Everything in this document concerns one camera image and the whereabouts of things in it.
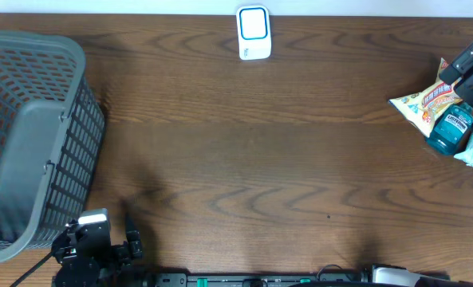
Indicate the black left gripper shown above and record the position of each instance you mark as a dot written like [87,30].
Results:
[135,245]

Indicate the yellow snack chip bag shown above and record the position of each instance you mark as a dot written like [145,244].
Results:
[423,109]

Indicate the blue Listerine mouthwash bottle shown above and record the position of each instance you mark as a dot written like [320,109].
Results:
[451,129]

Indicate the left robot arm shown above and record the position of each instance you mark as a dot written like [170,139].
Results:
[89,259]

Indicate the white barcode scanner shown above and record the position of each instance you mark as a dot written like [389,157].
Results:
[254,36]

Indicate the grey plastic shopping basket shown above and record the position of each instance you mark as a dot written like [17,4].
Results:
[51,130]

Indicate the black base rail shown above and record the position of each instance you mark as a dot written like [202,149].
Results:
[335,278]

